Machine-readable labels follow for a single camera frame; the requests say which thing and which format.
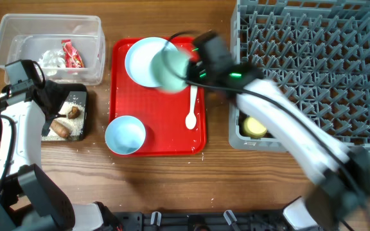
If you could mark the black plastic tray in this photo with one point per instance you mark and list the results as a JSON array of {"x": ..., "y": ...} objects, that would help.
[{"x": 78, "y": 94}]

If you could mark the yellow plastic cup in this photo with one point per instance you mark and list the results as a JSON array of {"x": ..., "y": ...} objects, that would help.
[{"x": 253, "y": 128}]

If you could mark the white tissue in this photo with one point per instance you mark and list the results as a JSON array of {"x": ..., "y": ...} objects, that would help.
[{"x": 52, "y": 59}]

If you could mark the red snack wrapper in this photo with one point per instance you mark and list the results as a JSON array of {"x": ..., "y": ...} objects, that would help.
[{"x": 72, "y": 56}]

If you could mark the red serving tray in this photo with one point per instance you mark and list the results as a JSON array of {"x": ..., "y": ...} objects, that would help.
[{"x": 163, "y": 115}]

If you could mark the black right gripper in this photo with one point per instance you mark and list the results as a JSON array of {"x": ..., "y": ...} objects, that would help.
[{"x": 194, "y": 70}]

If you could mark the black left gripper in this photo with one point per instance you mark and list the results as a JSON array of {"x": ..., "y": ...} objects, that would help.
[{"x": 58, "y": 92}]

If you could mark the white plastic spoon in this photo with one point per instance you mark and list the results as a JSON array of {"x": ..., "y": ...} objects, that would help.
[{"x": 191, "y": 119}]

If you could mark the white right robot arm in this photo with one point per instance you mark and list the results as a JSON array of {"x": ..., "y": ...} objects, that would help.
[{"x": 341, "y": 174}]

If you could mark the clear plastic waste bin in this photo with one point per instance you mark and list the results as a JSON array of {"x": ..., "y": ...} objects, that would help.
[{"x": 29, "y": 36}]

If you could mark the light blue plate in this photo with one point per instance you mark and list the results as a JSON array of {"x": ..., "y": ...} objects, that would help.
[{"x": 138, "y": 60}]

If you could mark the green bowl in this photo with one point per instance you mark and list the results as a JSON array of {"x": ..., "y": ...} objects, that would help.
[{"x": 165, "y": 67}]

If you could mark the light blue small bowl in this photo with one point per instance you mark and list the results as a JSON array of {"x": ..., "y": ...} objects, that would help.
[{"x": 125, "y": 135}]

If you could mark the brown food scrap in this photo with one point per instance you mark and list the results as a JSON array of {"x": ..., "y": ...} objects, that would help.
[{"x": 73, "y": 113}]

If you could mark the pile of white rice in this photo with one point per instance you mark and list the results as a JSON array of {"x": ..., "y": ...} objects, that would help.
[{"x": 76, "y": 126}]

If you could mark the grey dishwasher rack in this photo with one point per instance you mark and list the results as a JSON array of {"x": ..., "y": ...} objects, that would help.
[{"x": 318, "y": 53}]

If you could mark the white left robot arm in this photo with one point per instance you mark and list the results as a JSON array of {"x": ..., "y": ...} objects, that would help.
[{"x": 29, "y": 199}]

